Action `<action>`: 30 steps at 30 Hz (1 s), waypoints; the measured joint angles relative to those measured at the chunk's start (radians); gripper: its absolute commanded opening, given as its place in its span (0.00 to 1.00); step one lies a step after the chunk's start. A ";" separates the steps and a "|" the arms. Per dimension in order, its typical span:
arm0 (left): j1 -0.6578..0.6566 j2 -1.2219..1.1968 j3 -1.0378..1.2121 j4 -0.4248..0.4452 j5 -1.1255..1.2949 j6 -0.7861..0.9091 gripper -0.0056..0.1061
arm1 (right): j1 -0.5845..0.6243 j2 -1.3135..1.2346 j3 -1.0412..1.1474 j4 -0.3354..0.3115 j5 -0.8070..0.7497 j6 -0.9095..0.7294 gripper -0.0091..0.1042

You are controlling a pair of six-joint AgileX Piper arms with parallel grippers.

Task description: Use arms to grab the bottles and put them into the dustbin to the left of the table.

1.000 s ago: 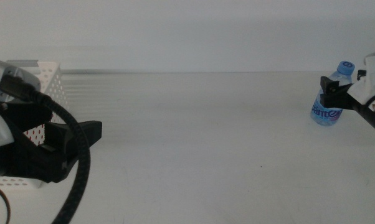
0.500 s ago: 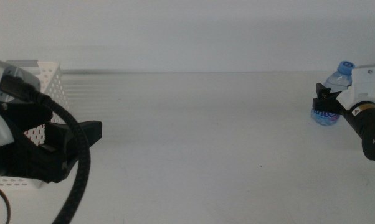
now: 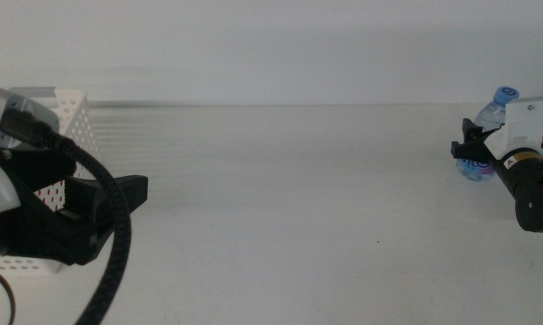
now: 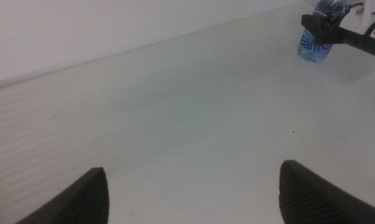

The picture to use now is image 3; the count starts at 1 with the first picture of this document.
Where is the thick braided black cable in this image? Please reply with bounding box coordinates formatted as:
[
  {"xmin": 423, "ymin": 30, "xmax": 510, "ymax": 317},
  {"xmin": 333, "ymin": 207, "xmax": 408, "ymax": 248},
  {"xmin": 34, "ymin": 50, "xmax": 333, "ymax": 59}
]
[{"xmin": 0, "ymin": 109, "xmax": 133, "ymax": 325}]

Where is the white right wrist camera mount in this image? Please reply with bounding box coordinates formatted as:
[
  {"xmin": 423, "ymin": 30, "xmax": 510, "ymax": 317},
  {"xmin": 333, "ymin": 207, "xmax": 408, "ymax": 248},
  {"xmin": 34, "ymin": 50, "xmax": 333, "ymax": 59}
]
[{"xmin": 483, "ymin": 94, "xmax": 543, "ymax": 162}]

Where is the white perforated plastic basket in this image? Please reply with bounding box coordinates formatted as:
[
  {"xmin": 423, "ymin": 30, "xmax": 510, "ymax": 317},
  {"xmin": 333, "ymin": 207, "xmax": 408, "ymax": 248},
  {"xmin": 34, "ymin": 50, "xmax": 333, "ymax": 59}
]
[{"xmin": 0, "ymin": 86, "xmax": 102, "ymax": 275}]

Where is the clear water bottle blue cap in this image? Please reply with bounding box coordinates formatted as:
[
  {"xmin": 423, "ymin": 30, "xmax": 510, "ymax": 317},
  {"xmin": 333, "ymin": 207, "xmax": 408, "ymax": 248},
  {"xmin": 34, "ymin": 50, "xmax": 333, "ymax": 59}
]
[{"xmin": 455, "ymin": 85, "xmax": 520, "ymax": 182}]

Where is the thin black left cable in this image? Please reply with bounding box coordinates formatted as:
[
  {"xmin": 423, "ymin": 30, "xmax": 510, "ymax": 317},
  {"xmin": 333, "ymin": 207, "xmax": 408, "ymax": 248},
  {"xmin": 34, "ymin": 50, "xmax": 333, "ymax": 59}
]
[{"xmin": 0, "ymin": 265, "xmax": 17, "ymax": 325}]

